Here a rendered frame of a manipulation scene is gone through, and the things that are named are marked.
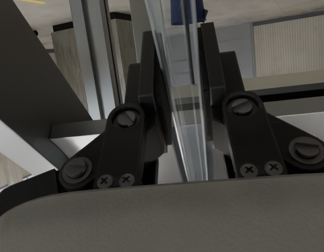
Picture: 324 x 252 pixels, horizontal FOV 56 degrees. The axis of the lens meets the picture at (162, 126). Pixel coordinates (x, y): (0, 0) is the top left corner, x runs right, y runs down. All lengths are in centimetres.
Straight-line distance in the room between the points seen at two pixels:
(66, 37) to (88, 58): 555
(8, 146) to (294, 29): 1023
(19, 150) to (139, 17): 40
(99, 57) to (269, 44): 1003
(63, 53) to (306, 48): 712
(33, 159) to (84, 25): 26
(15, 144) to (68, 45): 577
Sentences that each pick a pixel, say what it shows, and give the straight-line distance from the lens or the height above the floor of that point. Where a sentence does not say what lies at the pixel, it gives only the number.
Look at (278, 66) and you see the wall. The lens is 1036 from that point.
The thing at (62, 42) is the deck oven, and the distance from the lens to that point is 602.
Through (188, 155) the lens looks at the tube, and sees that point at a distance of 17.
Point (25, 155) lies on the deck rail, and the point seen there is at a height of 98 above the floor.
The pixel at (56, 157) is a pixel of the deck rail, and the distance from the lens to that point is 19.
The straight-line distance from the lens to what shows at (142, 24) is 54.
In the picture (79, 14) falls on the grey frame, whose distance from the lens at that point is 42.
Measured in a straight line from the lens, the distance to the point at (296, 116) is 17.
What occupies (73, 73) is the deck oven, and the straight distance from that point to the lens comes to 590.
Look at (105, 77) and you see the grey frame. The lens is 40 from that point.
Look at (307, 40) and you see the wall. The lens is 1031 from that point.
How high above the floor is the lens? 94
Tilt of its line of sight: 11 degrees up
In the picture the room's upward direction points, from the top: 173 degrees clockwise
